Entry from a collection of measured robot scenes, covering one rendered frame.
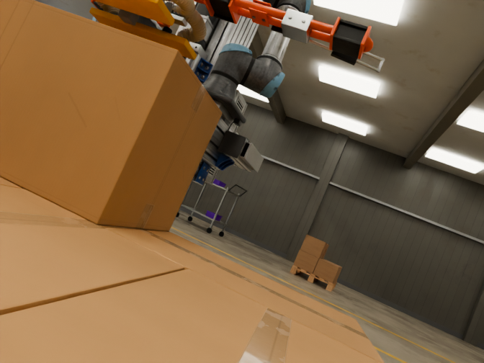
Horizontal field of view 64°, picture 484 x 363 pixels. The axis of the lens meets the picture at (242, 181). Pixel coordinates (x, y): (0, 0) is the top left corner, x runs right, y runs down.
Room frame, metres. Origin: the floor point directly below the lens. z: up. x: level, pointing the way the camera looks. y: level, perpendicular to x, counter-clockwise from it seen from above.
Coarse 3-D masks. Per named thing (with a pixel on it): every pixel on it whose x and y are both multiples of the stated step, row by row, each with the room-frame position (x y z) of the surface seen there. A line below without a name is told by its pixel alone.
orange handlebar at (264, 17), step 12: (240, 0) 0.96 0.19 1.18; (240, 12) 1.01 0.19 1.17; (252, 12) 0.97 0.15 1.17; (264, 12) 0.94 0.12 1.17; (276, 12) 0.94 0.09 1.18; (168, 24) 1.31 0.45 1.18; (264, 24) 1.00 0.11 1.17; (276, 24) 0.98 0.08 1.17; (312, 24) 0.92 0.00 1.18; (324, 24) 0.91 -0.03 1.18; (312, 36) 0.96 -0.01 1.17; (324, 36) 0.95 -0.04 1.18
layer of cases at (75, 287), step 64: (0, 192) 0.70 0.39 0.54; (0, 256) 0.41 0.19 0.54; (64, 256) 0.50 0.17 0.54; (128, 256) 0.64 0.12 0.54; (192, 256) 0.92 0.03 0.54; (0, 320) 0.29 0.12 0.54; (64, 320) 0.33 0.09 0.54; (128, 320) 0.39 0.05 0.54; (192, 320) 0.47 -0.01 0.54; (256, 320) 0.60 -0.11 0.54; (320, 320) 0.83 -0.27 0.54
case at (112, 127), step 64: (0, 0) 0.91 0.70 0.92; (0, 64) 0.89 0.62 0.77; (64, 64) 0.85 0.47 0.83; (128, 64) 0.82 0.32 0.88; (0, 128) 0.87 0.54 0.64; (64, 128) 0.83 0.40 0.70; (128, 128) 0.80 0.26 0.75; (192, 128) 1.03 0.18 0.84; (64, 192) 0.82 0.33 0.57; (128, 192) 0.86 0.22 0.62
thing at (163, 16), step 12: (96, 0) 1.03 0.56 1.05; (108, 0) 0.99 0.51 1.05; (120, 0) 0.96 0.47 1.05; (132, 0) 0.93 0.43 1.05; (144, 0) 0.90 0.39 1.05; (156, 0) 0.89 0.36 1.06; (132, 12) 1.00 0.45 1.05; (144, 12) 0.97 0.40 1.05; (156, 12) 0.94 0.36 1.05; (168, 12) 0.94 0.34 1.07
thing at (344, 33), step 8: (336, 24) 0.89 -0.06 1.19; (344, 24) 0.90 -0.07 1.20; (352, 24) 0.89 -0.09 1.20; (360, 24) 0.88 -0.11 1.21; (336, 32) 0.90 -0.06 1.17; (344, 32) 0.89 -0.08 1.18; (352, 32) 0.89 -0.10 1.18; (360, 32) 0.89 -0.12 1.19; (368, 32) 0.87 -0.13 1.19; (336, 40) 0.90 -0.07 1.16; (344, 40) 0.89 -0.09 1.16; (352, 40) 0.88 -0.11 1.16; (360, 40) 0.88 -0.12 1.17; (336, 48) 0.94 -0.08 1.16; (344, 48) 0.92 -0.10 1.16; (352, 48) 0.91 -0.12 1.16; (360, 48) 0.89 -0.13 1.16; (352, 56) 0.94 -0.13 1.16; (360, 56) 0.93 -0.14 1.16
